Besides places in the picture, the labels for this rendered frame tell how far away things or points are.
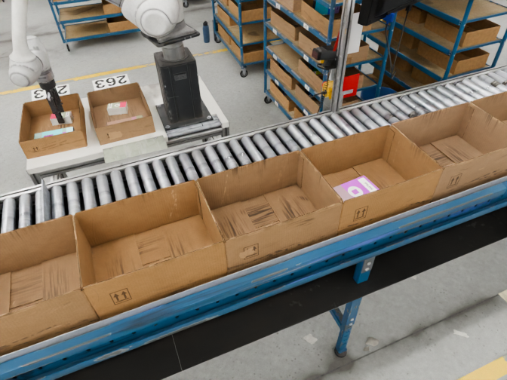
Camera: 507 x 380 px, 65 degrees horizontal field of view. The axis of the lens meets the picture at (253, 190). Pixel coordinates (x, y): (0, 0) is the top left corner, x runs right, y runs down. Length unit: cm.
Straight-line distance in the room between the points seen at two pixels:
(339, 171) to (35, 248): 111
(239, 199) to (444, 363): 132
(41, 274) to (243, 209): 69
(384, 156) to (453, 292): 106
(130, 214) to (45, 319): 40
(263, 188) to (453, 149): 84
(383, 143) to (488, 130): 42
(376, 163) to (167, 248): 89
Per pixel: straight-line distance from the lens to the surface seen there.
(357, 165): 165
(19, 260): 146
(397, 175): 165
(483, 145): 188
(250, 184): 143
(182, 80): 204
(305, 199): 147
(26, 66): 202
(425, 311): 237
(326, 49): 208
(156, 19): 170
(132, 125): 208
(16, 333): 125
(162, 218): 140
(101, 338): 121
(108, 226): 138
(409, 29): 339
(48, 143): 213
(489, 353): 237
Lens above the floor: 192
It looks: 43 degrees down
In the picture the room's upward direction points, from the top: 2 degrees counter-clockwise
